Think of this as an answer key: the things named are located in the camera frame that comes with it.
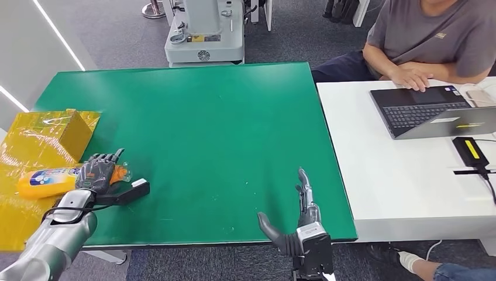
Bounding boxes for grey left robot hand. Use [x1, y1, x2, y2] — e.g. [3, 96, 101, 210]
[75, 148, 126, 195]

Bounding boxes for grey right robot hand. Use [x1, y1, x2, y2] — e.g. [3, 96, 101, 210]
[257, 167, 322, 257]

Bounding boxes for orange plastic bottle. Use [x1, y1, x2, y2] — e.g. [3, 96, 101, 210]
[17, 165, 133, 200]

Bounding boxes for yellow film-wrapped cardboard box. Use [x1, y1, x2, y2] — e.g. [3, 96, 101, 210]
[0, 109, 102, 252]

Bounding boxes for person's foot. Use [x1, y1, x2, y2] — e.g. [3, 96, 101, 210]
[397, 250, 496, 281]

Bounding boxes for dark grey laptop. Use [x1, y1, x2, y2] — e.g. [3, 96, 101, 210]
[369, 85, 496, 141]

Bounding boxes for grey machine base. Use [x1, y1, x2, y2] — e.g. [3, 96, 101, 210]
[164, 0, 246, 67]

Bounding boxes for person's hand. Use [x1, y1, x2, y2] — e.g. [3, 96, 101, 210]
[387, 66, 435, 92]

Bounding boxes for metal stanchion base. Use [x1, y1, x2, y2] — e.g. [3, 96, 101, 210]
[141, 0, 167, 19]

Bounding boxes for black power adapter yellow label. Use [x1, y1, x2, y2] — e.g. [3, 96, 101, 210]
[452, 136, 496, 175]

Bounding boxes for black bags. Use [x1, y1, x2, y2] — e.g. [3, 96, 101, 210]
[322, 0, 361, 25]

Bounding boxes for white panel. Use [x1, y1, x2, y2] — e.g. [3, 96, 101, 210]
[352, 0, 371, 28]

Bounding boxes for pale phone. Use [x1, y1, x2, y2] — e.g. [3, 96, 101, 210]
[464, 89, 496, 107]

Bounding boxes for seated person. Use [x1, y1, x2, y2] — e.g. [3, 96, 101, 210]
[311, 0, 496, 88]

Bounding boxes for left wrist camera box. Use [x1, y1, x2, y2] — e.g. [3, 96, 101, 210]
[95, 178, 151, 206]

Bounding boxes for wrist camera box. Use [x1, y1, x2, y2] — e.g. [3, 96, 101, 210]
[292, 222, 335, 280]
[95, 178, 151, 206]

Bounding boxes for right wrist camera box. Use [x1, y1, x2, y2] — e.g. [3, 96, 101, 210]
[292, 222, 335, 280]

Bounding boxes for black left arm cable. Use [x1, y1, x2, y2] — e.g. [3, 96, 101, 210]
[42, 205, 113, 226]

